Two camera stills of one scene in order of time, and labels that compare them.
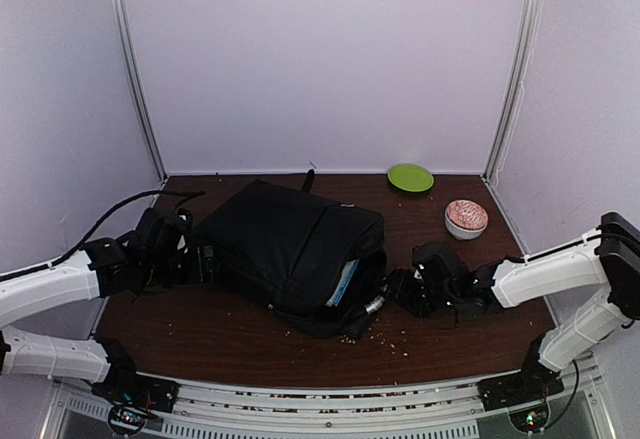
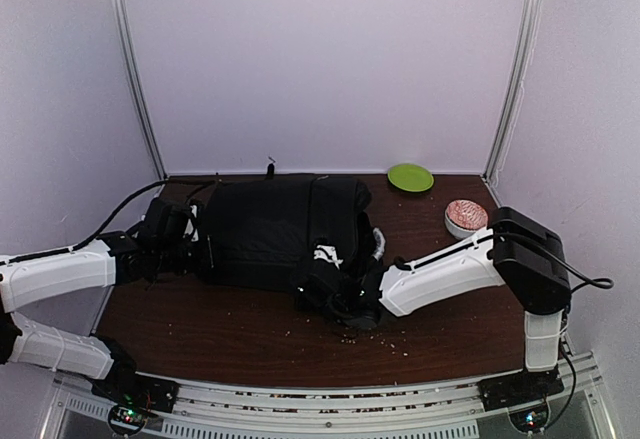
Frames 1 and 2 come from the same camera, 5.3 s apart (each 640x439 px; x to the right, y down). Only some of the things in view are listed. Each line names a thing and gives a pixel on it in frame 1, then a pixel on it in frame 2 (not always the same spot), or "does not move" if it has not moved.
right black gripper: (399, 290) to (304, 301)
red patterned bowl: (465, 219) does not move
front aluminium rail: (432, 410) does not move
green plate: (410, 177) does not move
